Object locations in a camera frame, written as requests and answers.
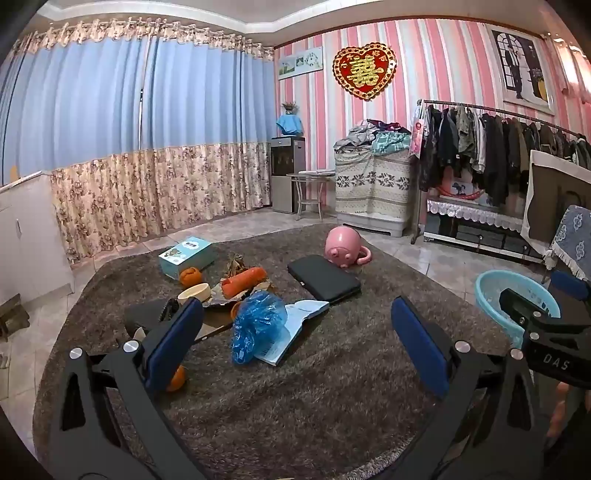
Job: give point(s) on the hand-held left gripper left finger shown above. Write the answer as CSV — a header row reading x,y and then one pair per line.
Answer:
x,y
175,341

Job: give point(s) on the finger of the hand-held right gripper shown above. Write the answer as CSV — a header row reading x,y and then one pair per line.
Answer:
x,y
568,284
526,304

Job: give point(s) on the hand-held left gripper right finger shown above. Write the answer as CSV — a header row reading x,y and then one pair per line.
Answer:
x,y
420,344

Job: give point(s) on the light blue plastic basket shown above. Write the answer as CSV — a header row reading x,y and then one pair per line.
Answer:
x,y
489,304

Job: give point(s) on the tan phone case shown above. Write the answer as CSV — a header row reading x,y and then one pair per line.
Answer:
x,y
143,316

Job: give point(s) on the newspaper sheet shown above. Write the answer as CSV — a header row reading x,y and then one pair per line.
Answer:
x,y
216,305

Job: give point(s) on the blue plastic bag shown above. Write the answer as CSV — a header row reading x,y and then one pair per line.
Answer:
x,y
256,323

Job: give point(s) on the orange plastic bag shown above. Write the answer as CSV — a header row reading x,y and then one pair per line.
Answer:
x,y
242,282

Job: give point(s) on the brown leaf wrapper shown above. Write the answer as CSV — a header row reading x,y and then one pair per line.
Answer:
x,y
236,266

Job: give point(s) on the blue booklet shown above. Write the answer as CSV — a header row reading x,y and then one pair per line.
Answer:
x,y
300,318

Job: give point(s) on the person's right hand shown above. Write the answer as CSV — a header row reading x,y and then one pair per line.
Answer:
x,y
561,406

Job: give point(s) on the blue patterned fringed cloth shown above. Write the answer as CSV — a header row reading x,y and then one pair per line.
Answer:
x,y
572,230

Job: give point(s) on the low black cabinet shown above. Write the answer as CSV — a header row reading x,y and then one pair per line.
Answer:
x,y
480,237

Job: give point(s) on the cloth-covered dark screen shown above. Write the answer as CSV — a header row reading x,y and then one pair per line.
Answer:
x,y
542,203

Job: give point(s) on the teal cardboard box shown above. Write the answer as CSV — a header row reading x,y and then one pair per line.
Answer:
x,y
184,254

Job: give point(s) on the shaggy brown rug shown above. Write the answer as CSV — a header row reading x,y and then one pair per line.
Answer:
x,y
323,369

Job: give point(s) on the white lace cloth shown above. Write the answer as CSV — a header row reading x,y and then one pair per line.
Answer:
x,y
475,213

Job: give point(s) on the black zip case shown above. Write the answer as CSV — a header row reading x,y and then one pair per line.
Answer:
x,y
323,279

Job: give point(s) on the pink pig cup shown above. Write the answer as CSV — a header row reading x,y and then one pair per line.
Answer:
x,y
344,244

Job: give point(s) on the small framed picture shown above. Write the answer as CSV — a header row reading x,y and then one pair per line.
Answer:
x,y
463,188

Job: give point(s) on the row of hanging clothes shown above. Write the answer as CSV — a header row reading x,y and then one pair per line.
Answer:
x,y
489,147

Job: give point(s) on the small wooden stool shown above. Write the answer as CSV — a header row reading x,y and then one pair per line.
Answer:
x,y
11,318

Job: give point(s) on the patterned cover cloth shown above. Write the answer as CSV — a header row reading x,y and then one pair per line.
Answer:
x,y
374,184

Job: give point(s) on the white cabinet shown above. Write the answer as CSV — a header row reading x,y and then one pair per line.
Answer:
x,y
27,230

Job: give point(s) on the grey water dispenser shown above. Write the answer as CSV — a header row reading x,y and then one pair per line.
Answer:
x,y
286,184

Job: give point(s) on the pink hanging bag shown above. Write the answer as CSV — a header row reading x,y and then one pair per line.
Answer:
x,y
416,138

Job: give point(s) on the small round metal table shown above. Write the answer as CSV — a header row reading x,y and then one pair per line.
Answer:
x,y
314,174

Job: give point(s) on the blue and floral curtain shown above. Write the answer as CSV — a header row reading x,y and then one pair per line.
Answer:
x,y
74,129
207,138

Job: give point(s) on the metal clothes rack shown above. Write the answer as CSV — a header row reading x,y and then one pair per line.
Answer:
x,y
461,105

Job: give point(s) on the pile of clothes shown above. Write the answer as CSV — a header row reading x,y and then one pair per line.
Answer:
x,y
369,136

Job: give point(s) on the pink curtain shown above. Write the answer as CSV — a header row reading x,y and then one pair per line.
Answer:
x,y
570,64

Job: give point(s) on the white curtain wand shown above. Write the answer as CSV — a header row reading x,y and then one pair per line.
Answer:
x,y
140,115

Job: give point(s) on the blue cloth bottle cover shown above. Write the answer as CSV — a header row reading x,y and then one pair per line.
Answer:
x,y
290,125

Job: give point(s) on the small potted plant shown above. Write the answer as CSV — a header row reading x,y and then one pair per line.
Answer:
x,y
290,108

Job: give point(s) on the framed wall poster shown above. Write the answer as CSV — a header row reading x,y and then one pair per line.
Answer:
x,y
521,64

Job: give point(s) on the red heart wall decoration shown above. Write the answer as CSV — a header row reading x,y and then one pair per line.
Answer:
x,y
364,71

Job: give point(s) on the wall picture clock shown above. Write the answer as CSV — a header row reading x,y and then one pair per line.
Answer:
x,y
300,63

